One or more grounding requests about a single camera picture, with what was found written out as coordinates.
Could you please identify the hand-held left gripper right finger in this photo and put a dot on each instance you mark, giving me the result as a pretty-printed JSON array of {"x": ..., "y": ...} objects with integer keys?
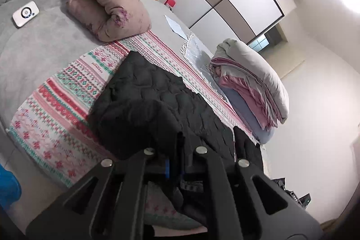
[{"x": 203, "y": 168}]

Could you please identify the folded pink duvet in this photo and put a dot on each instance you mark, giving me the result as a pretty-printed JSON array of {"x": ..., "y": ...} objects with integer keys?
[{"x": 247, "y": 93}]

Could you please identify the grey bed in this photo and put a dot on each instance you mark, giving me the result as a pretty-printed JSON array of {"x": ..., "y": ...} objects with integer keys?
[{"x": 42, "y": 43}]

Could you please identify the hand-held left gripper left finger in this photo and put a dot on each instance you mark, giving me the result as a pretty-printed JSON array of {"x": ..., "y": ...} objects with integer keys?
[{"x": 167, "y": 169}]

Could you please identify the white paper sheet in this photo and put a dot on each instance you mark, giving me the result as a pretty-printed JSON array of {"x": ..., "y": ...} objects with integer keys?
[{"x": 175, "y": 26}]

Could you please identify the blue cloth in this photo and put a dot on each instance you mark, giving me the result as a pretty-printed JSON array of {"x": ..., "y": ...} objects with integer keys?
[{"x": 8, "y": 186}]

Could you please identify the black quilted jacket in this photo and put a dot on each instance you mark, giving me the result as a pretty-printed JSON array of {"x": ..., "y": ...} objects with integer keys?
[{"x": 157, "y": 88}]

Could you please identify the white fringed cloth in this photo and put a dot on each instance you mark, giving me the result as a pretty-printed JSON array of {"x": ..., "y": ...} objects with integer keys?
[{"x": 198, "y": 53}]

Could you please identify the small red container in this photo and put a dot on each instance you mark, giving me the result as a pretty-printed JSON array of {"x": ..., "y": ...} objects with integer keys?
[{"x": 170, "y": 2}]

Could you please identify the pink floral pillow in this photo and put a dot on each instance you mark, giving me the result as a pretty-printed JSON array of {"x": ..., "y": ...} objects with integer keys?
[{"x": 118, "y": 12}]

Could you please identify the red green patterned blanket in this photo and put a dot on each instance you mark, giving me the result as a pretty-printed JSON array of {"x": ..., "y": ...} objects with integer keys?
[{"x": 56, "y": 116}]

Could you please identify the white flat device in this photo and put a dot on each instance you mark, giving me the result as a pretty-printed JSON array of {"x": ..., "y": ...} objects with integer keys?
[{"x": 25, "y": 13}]

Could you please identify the folded white duvet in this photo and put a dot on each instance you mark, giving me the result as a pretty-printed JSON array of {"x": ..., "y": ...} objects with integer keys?
[{"x": 258, "y": 68}]

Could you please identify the lavender folded bedding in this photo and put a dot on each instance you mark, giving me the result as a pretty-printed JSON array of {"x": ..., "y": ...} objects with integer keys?
[{"x": 250, "y": 119}]

